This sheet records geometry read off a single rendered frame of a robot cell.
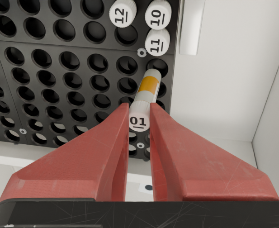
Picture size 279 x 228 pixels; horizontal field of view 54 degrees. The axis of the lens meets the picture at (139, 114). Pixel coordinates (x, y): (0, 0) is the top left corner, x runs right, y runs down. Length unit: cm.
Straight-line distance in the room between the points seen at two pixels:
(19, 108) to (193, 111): 15
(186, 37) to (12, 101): 13
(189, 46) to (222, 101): 6
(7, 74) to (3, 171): 26
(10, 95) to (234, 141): 20
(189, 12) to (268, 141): 12
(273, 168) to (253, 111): 6
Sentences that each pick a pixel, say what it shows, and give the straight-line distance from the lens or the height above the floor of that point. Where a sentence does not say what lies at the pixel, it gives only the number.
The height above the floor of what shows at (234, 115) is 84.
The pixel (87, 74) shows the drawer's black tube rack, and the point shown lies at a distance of 18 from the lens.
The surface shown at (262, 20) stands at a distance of 22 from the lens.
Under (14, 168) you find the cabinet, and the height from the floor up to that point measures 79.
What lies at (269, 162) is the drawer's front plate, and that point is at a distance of 24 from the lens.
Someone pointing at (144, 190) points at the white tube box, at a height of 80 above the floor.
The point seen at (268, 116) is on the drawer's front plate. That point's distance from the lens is 25.
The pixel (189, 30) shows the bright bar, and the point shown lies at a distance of 21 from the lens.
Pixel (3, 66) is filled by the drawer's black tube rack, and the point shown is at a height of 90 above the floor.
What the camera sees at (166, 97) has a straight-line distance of 17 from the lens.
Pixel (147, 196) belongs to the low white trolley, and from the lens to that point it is 49.
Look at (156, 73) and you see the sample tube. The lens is 16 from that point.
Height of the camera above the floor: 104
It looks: 51 degrees down
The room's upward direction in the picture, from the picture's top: 165 degrees counter-clockwise
